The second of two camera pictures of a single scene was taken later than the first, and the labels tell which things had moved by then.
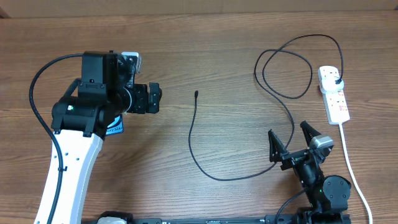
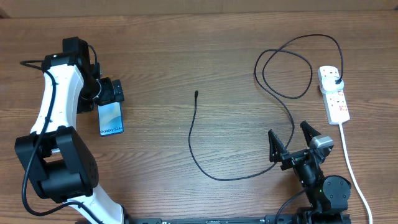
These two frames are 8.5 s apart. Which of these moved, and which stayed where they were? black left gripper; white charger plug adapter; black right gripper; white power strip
Moved: black left gripper
Stayed: white power strip; white charger plug adapter; black right gripper
